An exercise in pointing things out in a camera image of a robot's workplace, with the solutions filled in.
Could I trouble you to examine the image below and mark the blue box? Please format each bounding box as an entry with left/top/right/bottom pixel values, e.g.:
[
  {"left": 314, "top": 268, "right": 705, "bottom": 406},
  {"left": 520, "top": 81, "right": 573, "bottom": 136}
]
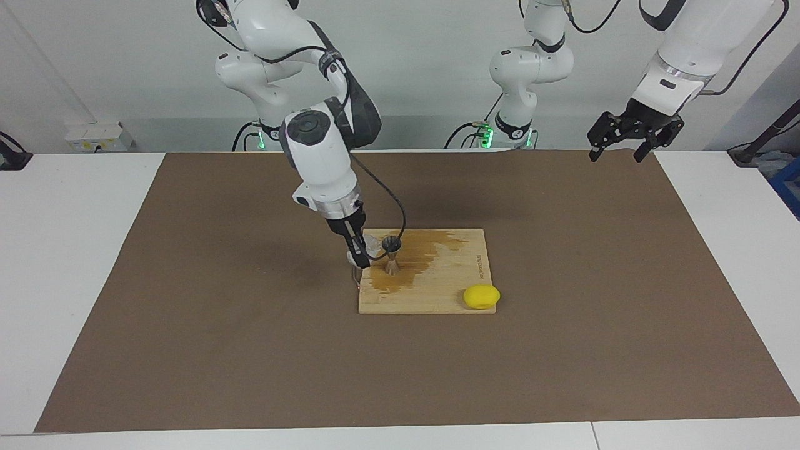
[{"left": 767, "top": 156, "right": 800, "bottom": 221}]

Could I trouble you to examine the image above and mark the black base cable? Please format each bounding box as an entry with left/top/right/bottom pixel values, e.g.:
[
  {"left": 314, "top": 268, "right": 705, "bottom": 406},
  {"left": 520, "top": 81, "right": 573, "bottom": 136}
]
[
  {"left": 444, "top": 94, "right": 506, "bottom": 151},
  {"left": 231, "top": 121, "right": 263, "bottom": 152}
]

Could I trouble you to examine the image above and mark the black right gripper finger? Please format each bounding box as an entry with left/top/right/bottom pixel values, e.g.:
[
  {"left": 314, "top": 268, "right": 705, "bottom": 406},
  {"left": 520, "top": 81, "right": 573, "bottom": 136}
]
[{"left": 344, "top": 237, "right": 371, "bottom": 270}]

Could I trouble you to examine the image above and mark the white power strip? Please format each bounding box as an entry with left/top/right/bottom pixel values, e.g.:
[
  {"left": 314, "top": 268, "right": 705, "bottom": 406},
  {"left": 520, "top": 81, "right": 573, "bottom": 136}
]
[{"left": 64, "top": 122, "right": 135, "bottom": 153}]

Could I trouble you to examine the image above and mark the black stand pole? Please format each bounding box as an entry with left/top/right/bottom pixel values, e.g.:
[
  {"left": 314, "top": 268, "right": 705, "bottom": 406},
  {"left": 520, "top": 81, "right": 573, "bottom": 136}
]
[{"left": 728, "top": 99, "right": 800, "bottom": 166}]

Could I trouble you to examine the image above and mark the stained wooden cutting board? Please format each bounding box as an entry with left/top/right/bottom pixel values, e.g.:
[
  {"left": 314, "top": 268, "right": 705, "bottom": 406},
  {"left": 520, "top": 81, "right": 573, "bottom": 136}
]
[{"left": 352, "top": 228, "right": 499, "bottom": 315}]

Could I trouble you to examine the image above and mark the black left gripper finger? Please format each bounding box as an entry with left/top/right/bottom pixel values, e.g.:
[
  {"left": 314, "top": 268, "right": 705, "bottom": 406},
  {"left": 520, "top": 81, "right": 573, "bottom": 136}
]
[
  {"left": 587, "top": 112, "right": 628, "bottom": 163},
  {"left": 634, "top": 122, "right": 685, "bottom": 163}
]

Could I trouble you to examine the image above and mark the yellow lemon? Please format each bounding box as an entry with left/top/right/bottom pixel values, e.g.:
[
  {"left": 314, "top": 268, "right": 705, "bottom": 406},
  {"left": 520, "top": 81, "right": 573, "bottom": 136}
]
[{"left": 462, "top": 284, "right": 502, "bottom": 311}]

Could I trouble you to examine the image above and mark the crumpled clear plastic bag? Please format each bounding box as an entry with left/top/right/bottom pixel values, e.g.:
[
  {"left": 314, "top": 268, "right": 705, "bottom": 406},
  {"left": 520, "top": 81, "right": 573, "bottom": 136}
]
[{"left": 753, "top": 150, "right": 791, "bottom": 182}]

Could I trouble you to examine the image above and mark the black clamp mount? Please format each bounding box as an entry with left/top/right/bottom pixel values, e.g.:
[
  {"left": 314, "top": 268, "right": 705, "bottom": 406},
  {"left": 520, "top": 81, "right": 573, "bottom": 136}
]
[{"left": 0, "top": 131, "right": 33, "bottom": 171}]

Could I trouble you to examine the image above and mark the brown table mat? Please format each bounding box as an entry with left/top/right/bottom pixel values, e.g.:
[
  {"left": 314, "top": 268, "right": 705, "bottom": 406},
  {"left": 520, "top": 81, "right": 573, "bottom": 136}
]
[{"left": 34, "top": 150, "right": 800, "bottom": 434}]

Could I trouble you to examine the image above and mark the stainless steel jigger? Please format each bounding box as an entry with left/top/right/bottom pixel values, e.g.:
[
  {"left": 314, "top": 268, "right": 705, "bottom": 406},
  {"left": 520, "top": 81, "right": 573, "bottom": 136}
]
[{"left": 381, "top": 236, "right": 403, "bottom": 276}]

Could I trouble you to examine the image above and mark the clear plastic cup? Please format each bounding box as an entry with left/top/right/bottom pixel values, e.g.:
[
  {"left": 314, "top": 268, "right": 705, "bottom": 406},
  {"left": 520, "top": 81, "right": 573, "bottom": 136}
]
[{"left": 361, "top": 232, "right": 386, "bottom": 262}]

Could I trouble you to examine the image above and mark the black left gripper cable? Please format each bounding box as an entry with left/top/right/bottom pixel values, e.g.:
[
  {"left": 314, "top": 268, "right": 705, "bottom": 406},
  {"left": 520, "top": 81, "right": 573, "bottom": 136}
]
[{"left": 566, "top": 0, "right": 789, "bottom": 96}]

